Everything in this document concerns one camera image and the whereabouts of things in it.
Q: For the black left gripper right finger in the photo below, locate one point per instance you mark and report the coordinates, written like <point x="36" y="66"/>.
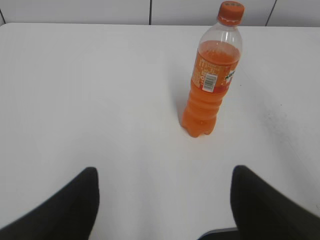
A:
<point x="263" y="213"/>

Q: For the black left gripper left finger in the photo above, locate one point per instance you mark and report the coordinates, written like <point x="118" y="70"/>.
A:
<point x="70" y="214"/>

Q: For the orange soda bottle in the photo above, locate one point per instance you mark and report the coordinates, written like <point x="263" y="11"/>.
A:
<point x="218" y="54"/>

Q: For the orange bottle cap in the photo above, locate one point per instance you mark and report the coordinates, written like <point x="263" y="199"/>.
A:
<point x="230" y="13"/>

